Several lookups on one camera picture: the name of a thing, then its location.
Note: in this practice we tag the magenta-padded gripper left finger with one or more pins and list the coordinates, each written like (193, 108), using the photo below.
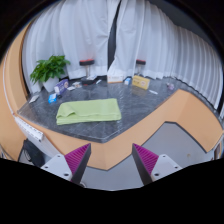
(58, 165)

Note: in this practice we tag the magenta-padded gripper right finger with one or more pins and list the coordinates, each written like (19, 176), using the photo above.
(163, 165)

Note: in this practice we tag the green towel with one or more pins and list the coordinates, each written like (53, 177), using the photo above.
(90, 111)

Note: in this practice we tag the blue cardboard box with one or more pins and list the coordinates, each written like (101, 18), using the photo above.
(52, 98)

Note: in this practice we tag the grey flat packet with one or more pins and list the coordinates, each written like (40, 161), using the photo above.
(34, 99)

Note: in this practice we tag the white pen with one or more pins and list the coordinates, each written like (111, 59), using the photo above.
(153, 92)

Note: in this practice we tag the white flat packet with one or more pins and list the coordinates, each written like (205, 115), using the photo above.
(71, 88)

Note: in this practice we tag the purple cardboard box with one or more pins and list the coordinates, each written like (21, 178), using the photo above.
(61, 86)

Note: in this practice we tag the small purple cup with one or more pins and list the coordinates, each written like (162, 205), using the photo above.
(171, 86)

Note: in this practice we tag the printed flat packet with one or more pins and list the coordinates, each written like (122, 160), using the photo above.
(77, 84)

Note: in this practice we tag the yellow cardboard box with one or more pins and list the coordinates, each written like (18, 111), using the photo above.
(141, 82)

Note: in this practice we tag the small blue and white box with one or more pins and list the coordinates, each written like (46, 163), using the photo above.
(128, 81)

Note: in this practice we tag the small white tube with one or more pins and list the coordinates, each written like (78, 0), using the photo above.
(98, 81)

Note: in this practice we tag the book on stool base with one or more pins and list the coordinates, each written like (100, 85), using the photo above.
(91, 78)

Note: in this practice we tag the green potted plant white pot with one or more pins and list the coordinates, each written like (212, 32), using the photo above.
(50, 70)

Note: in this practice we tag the white and orange tissue box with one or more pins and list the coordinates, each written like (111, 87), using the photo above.
(115, 79)

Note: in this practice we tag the red-topped black bar stool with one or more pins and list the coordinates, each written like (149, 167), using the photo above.
(87, 62)
(140, 62)

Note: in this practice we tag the white curtain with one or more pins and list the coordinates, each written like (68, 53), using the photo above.
(80, 30)
(160, 43)

